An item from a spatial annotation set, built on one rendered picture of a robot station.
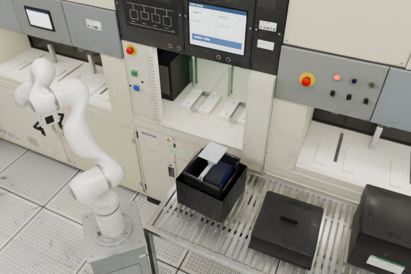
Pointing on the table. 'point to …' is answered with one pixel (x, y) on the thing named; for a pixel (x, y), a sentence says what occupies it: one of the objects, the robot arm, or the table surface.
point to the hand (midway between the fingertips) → (52, 129)
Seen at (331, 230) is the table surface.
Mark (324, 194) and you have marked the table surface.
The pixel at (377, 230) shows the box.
